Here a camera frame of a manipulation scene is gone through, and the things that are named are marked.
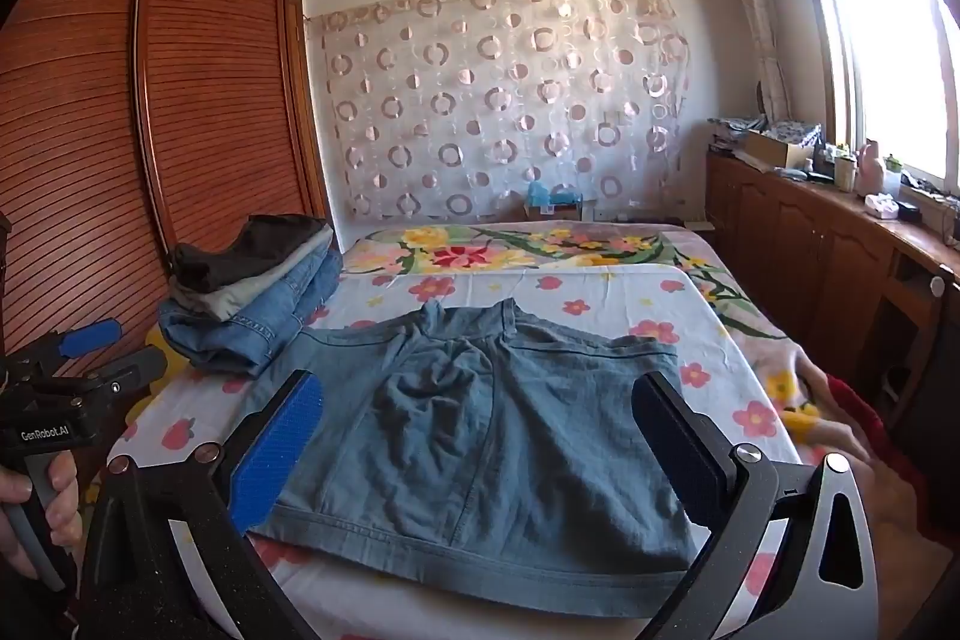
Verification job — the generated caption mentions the blue plastic bag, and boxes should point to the blue plastic bag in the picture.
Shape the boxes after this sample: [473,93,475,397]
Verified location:
[525,182,582,214]

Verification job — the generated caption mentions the folded light grey pants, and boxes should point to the folded light grey pants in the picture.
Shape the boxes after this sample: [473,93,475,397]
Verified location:
[171,227,335,320]

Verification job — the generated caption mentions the wooden cabinet row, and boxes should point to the wooden cabinet row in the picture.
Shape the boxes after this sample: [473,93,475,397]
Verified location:
[705,149,960,446]

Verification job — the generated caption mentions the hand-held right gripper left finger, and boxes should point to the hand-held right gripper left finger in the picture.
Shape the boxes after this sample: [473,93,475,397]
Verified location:
[79,370,325,640]

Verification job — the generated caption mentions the person's left hand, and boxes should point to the person's left hand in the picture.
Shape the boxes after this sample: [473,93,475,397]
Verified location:
[0,449,82,581]

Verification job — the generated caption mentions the pale patterned window curtain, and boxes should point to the pale patterned window curtain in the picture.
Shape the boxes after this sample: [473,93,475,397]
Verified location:
[709,0,796,124]

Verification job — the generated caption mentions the yellow red floral blanket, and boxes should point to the yellow red floral blanket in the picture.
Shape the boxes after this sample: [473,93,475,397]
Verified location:
[341,221,826,446]

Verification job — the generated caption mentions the small cardboard box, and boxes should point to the small cardboard box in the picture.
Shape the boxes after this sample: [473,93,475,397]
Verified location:
[525,201,582,223]

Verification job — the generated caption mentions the strawberry flower print sheet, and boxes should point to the strawberry flower print sheet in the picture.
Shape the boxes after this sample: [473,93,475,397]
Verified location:
[105,265,807,640]

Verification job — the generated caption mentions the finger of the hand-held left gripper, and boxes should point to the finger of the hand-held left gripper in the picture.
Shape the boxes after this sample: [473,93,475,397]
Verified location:
[15,319,123,371]
[45,344,169,405]

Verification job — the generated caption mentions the grey-blue pants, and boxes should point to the grey-blue pants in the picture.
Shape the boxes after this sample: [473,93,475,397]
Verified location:
[251,299,702,618]

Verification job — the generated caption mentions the circle pattern sheer curtain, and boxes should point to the circle pattern sheer curtain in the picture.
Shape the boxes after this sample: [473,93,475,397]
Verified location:
[306,0,692,221]

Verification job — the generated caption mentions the wooden slatted wardrobe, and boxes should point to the wooden slatted wardrobe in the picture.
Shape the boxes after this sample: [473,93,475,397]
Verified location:
[0,0,335,498]

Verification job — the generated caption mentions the folded dark brown pants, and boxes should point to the folded dark brown pants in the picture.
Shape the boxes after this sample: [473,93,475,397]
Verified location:
[171,214,335,295]

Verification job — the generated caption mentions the floral fabric pile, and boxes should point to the floral fabric pile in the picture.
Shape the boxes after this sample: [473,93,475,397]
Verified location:
[709,115,822,146]

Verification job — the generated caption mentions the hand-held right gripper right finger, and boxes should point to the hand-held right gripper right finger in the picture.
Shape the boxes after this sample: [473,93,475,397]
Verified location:
[631,371,880,640]

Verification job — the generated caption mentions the open cardboard box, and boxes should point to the open cardboard box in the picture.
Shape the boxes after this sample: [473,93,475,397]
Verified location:
[742,130,815,169]

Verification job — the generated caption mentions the wooden framed window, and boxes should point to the wooden framed window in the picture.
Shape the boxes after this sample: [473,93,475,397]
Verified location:
[776,0,960,199]

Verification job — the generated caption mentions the folded blue denim jeans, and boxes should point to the folded blue denim jeans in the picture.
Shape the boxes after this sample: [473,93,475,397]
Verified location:
[157,246,344,378]

